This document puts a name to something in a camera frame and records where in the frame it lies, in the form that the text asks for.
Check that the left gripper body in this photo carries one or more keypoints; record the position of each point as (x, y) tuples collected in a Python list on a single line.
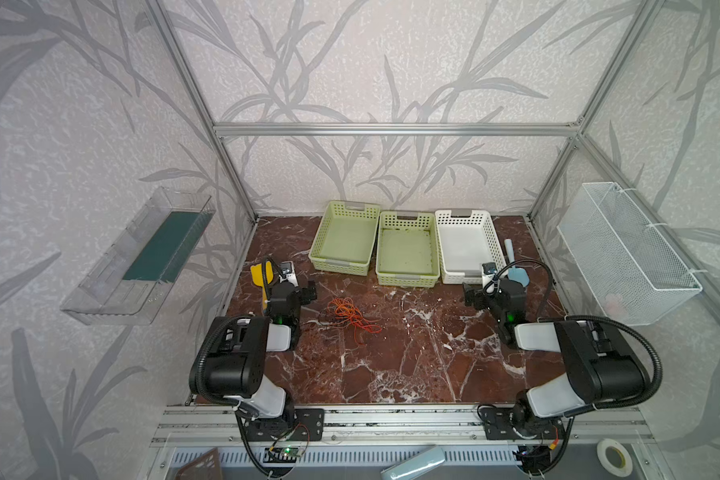
[(303, 288)]

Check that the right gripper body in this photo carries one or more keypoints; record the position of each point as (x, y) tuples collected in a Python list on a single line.
[(474, 294)]

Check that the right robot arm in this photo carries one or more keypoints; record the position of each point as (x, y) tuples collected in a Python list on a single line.
[(607, 364)]

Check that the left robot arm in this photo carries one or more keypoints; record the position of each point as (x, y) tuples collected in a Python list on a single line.
[(229, 368)]

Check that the light blue plastic scoop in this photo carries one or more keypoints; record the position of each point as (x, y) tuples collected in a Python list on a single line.
[(515, 273)]

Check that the yellow plastic scoop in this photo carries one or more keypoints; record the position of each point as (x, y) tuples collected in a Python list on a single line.
[(263, 277)]

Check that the white perforated basket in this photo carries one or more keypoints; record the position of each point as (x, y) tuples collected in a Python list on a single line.
[(466, 240)]

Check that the left green perforated basket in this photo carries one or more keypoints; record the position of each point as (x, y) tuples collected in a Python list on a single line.
[(345, 238)]

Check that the green perforated basket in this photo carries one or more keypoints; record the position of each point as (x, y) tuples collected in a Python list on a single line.
[(345, 238), (407, 250)]

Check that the pink object in mesh basket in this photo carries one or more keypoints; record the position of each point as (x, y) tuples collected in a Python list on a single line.
[(615, 308)]

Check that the middle green perforated basket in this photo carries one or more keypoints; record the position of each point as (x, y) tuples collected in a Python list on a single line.
[(407, 250)]

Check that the brown perforated board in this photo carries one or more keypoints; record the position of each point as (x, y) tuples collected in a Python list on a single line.
[(206, 467)]

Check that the light blue flat bar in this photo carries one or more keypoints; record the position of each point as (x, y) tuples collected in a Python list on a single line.
[(416, 466)]

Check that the white tape roll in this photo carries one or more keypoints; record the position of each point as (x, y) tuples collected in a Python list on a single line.
[(614, 458)]

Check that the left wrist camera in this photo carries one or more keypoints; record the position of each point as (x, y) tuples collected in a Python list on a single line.
[(286, 272)]

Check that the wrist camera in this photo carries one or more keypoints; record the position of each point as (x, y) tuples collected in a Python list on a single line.
[(489, 271), (286, 272)]

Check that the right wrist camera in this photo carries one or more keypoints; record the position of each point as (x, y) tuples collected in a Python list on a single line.
[(489, 271)]

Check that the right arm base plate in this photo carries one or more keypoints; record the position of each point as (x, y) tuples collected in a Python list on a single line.
[(504, 423)]

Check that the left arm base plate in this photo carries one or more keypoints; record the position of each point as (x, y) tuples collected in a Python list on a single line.
[(301, 424)]

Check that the white wire mesh basket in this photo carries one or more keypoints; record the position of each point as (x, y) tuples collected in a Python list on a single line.
[(619, 250)]

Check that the clear plastic wall shelf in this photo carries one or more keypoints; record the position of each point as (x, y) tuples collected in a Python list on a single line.
[(129, 284)]

